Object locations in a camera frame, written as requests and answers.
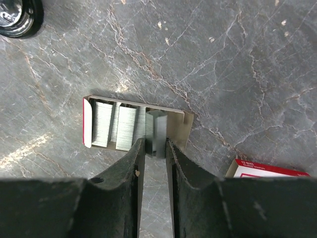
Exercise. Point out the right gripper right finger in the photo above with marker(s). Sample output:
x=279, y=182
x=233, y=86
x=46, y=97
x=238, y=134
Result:
x=205, y=206

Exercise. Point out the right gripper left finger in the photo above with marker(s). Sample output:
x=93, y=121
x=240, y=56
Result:
x=105, y=206

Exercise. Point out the red white staple box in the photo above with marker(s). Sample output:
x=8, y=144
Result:
x=246, y=169

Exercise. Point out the black stapler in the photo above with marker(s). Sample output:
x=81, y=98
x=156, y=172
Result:
x=21, y=19

